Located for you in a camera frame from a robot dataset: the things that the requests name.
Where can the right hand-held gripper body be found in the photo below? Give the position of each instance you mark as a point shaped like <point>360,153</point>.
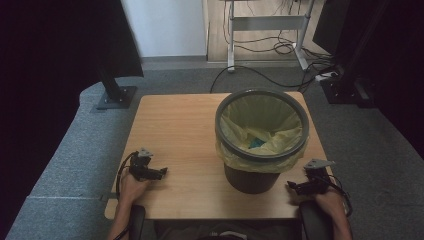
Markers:
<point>318,181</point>

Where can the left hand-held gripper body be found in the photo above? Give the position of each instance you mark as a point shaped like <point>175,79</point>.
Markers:
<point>141,165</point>

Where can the dark grey trash bin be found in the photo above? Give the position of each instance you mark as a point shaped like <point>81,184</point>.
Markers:
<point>250,181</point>

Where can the yellow plastic bin bag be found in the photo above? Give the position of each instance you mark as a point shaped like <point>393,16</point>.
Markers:
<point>260,113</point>

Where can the person's right hand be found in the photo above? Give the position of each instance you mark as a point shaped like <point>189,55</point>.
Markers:
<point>333,203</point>

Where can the person's left hand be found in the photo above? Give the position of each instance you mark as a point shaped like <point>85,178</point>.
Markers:
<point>130,190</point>

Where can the black chair armrest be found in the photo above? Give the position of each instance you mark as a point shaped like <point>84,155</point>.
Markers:
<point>137,223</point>
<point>315,221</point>

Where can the grey tape strip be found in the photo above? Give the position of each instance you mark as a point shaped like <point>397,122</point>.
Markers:
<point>108,197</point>

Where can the small blue scrap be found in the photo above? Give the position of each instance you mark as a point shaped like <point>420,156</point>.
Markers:
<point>256,143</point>

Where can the person's lap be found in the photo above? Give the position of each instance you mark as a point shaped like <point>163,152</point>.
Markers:
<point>186,231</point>

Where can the black stand base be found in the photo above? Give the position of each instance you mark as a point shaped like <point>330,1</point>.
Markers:
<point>343,91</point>

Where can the white power strip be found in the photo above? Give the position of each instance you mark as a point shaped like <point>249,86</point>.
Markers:
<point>325,76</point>

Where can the black curtain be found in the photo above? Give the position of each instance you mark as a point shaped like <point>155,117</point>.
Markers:
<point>50,50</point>

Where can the black monitor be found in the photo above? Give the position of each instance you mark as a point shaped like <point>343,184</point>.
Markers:
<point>330,26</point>

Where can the black stand with base plate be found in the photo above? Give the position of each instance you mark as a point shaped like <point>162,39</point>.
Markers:
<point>116,98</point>

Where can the white metal desk frame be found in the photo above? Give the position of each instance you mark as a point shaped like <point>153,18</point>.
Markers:
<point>266,23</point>

